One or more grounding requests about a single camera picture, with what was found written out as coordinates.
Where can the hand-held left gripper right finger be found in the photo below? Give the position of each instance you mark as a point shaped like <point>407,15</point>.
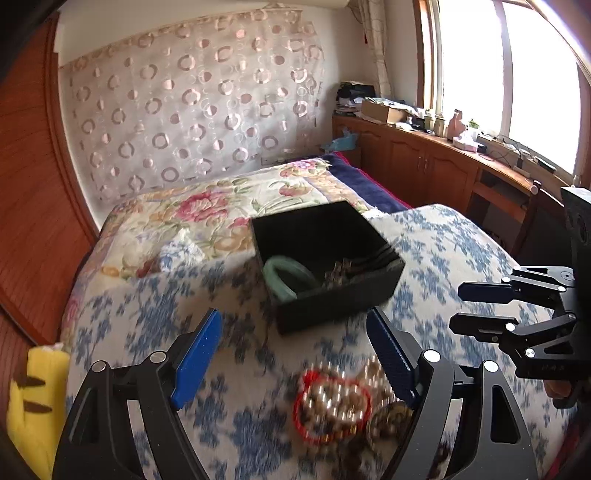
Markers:
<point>392,355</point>

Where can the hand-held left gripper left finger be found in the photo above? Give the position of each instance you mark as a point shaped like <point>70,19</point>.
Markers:
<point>198,355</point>

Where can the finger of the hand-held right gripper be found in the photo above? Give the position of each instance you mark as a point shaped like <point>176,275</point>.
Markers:
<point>475,325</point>
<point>480,291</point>

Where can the black storage box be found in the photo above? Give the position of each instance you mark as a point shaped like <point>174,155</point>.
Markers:
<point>332,307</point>

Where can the green bangle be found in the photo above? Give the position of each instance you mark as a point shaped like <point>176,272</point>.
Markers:
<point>272,277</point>

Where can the wooden chair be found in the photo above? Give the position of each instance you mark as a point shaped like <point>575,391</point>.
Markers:
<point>528,212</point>

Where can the blue floral blanket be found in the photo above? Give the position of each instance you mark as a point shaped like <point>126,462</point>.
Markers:
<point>258,362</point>

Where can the white power strip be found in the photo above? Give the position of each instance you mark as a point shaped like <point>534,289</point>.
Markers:
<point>501,150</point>

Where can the tissue box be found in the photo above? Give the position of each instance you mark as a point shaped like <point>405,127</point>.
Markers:
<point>465,142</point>

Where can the pink floral quilt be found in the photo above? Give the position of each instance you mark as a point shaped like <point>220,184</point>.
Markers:
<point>198,203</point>

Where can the wooden cabinet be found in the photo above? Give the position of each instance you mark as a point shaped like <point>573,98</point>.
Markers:
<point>406,152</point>

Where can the navy blanket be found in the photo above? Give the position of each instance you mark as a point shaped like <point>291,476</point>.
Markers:
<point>360,184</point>

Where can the pink figurine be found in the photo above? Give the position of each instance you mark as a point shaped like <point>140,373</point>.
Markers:
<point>456,123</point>

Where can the small white bottle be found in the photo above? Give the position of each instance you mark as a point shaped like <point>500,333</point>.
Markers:
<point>440,124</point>
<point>429,122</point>

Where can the yellow plush toy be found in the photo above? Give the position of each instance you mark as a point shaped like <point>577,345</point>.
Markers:
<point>32,415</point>

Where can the window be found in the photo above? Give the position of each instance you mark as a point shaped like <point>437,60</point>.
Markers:
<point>471,69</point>

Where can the blue plastic bag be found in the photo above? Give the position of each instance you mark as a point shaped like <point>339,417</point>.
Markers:
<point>341,141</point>

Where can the cardboard box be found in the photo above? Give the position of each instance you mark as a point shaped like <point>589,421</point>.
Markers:
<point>378,110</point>

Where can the pile of clothes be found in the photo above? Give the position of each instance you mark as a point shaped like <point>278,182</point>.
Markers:
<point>353,97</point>

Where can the circle patterned curtain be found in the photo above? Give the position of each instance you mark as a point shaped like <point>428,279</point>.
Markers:
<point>184,92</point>

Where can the sheer window curtain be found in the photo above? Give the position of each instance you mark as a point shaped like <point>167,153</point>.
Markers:
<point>376,41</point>

